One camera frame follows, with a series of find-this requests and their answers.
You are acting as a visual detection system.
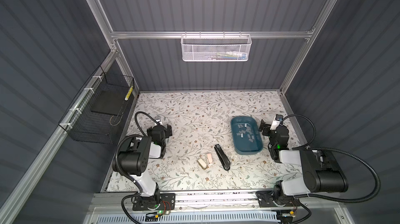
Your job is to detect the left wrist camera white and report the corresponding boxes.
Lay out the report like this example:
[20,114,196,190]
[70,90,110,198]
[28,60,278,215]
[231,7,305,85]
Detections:
[154,116,163,125]

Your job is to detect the black foam pad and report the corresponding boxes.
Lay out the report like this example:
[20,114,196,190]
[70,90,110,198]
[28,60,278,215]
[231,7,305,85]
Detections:
[90,91,127,116]

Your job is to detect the staple strips in tray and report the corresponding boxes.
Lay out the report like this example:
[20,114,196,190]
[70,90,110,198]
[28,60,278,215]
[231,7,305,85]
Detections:
[236,123,255,143]

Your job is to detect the yellow marker pen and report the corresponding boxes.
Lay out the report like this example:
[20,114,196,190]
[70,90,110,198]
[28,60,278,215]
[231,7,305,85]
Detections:
[125,86,133,101]

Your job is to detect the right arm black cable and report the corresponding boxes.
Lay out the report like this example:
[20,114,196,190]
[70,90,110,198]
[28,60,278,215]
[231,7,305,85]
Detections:
[282,114,381,204]

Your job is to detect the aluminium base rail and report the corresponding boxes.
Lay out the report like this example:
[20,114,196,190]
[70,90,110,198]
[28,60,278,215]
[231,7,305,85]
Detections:
[90,189,341,215]

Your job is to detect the pens in white basket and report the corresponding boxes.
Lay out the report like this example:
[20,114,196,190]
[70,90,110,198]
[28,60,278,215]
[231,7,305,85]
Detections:
[209,52,248,61]

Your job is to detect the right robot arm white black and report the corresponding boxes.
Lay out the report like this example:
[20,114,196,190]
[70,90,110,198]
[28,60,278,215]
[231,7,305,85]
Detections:
[259,120,349,206]

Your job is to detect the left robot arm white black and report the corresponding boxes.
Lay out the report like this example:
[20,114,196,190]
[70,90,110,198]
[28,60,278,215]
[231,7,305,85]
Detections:
[112,125,176,211]

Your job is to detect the teal plastic tray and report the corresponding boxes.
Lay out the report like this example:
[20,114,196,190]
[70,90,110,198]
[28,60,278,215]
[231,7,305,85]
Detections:
[230,116,264,155]

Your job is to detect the black wire basket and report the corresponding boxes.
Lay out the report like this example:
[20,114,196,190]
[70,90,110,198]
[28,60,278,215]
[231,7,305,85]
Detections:
[59,68,135,144]

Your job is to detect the black stapler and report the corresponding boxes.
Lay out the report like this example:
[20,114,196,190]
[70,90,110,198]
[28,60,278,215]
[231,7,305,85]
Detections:
[214,144,231,171]

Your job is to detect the white wire mesh basket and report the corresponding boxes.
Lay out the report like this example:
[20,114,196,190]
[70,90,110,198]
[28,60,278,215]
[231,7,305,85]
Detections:
[180,33,252,62]

